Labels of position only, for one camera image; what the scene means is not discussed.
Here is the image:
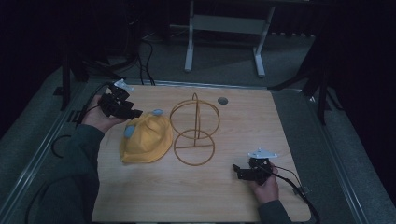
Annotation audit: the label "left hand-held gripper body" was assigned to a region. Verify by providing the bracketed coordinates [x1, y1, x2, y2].
[97, 78, 135, 119]

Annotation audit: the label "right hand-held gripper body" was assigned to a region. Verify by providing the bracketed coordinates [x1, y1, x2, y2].
[246, 147, 278, 185]

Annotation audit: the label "yellow hat with blue ears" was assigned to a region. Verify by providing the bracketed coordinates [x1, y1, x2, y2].
[120, 108, 174, 164]

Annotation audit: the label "person's left hand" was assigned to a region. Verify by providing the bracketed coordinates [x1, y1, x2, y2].
[81, 104, 126, 134]

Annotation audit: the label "person's right hand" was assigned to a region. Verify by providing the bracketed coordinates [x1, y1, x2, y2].
[247, 163, 280, 205]

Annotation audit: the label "black metal stand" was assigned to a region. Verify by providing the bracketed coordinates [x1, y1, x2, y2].
[52, 46, 125, 112]
[269, 34, 344, 126]

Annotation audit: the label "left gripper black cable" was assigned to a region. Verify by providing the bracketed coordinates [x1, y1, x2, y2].
[76, 81, 112, 127]

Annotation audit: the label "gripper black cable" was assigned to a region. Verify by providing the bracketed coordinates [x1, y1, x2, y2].
[76, 81, 112, 127]
[262, 163, 321, 224]

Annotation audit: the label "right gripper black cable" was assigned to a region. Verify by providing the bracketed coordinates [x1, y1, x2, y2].
[262, 163, 321, 224]

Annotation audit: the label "black floor cables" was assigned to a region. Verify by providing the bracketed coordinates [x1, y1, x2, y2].
[135, 39, 157, 87]

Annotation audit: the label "wire hat stand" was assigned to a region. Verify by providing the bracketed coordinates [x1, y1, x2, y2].
[169, 92, 221, 167]

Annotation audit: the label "black cable loop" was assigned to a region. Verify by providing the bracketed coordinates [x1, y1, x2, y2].
[50, 134, 73, 159]

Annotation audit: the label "grey metal table frame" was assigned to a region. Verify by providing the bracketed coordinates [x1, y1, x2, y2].
[0, 78, 372, 224]

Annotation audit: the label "white metal desk frame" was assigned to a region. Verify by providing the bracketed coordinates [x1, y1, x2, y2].
[184, 0, 276, 78]

